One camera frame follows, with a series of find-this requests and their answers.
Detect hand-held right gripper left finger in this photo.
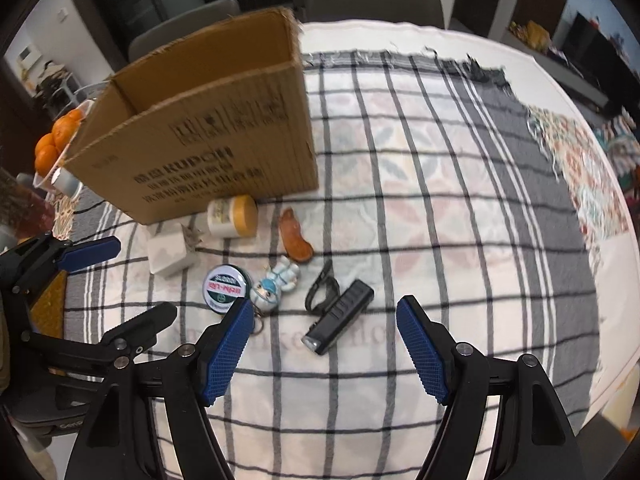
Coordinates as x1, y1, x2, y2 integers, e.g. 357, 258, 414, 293
65, 301, 256, 480

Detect white power adapter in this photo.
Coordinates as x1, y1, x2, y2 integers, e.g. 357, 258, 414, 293
147, 225, 202, 277

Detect yellow bags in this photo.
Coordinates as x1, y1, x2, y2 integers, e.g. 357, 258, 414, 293
520, 20, 552, 52

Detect white shoe rack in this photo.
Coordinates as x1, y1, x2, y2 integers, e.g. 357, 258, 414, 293
32, 60, 83, 111

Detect black flashlight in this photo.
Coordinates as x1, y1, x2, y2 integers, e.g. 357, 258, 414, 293
301, 280, 375, 357

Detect white patterned tablecloth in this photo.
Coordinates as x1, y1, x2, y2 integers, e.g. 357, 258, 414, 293
50, 20, 638, 411

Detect white television stand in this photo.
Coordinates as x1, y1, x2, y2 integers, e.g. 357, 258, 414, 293
505, 25, 612, 111

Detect dark sliding glass door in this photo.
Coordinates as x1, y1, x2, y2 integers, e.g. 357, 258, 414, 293
65, 0, 301, 63

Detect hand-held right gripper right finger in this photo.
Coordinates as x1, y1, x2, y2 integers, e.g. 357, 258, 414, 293
395, 296, 586, 480

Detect small white cylindrical bottle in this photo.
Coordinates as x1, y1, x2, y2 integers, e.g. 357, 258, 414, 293
52, 167, 82, 197

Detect white fruit basket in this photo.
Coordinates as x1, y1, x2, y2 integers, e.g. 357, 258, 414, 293
32, 100, 97, 192

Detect astronaut figure keychain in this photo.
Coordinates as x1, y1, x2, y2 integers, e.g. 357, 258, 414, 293
250, 255, 301, 334

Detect gold tissue box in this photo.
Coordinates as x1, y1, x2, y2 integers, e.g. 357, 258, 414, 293
30, 272, 67, 339

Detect glass vase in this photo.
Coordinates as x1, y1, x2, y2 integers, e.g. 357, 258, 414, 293
0, 167, 56, 241

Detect grey checked cloth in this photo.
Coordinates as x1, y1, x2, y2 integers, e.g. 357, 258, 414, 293
62, 50, 601, 480

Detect round tin with red label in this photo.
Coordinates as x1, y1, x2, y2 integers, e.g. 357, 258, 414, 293
202, 263, 252, 314

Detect grey dining chair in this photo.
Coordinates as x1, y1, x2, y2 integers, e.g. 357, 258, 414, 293
305, 0, 446, 28
127, 0, 241, 63

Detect black clip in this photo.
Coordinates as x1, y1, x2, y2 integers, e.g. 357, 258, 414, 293
305, 261, 342, 312

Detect colourful patterned blanket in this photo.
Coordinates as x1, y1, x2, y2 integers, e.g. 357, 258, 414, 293
595, 107, 640, 173

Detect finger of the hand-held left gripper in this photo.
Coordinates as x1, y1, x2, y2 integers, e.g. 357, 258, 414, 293
0, 232, 122, 306
20, 302, 178, 373

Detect cream jar with yellow lid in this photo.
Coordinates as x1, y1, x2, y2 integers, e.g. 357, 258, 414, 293
206, 195, 259, 239

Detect brown cardboard box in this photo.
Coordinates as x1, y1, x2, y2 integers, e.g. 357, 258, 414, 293
64, 7, 320, 226

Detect brown shoe-shaped ornament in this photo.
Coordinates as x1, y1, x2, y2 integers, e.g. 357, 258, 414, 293
280, 208, 314, 263

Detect black television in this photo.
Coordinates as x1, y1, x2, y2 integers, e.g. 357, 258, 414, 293
562, 10, 640, 93

